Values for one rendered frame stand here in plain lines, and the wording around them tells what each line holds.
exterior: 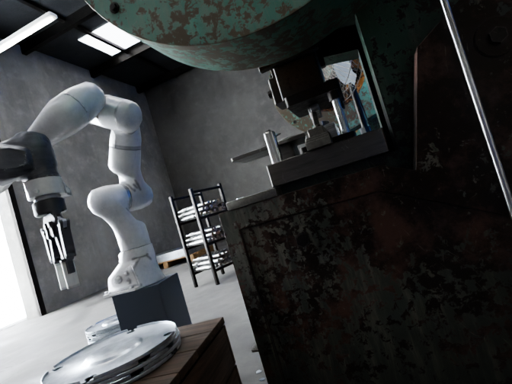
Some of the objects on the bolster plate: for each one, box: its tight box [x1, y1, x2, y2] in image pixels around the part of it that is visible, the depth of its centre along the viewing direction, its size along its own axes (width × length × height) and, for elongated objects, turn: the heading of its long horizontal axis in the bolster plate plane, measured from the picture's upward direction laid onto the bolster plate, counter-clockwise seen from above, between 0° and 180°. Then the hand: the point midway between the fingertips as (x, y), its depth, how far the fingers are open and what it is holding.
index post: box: [264, 130, 283, 164], centre depth 95 cm, size 3×3×10 cm
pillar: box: [331, 98, 350, 134], centre depth 98 cm, size 2×2×14 cm
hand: (67, 275), depth 90 cm, fingers open, 3 cm apart
